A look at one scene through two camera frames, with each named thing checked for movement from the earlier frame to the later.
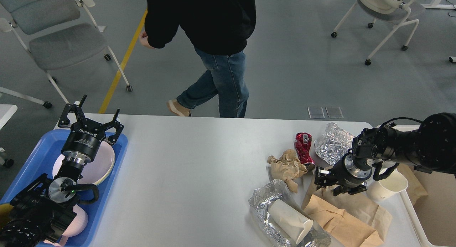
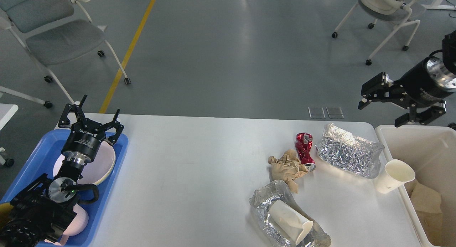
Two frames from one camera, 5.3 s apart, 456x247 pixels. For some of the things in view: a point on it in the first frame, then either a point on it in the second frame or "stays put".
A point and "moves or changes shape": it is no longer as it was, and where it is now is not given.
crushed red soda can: (302, 142) stays put
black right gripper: (346, 172) to (425, 85)
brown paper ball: (287, 166) stays put
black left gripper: (83, 142) stays put
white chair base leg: (26, 96) stays put
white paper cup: (387, 190) moves or changes shape
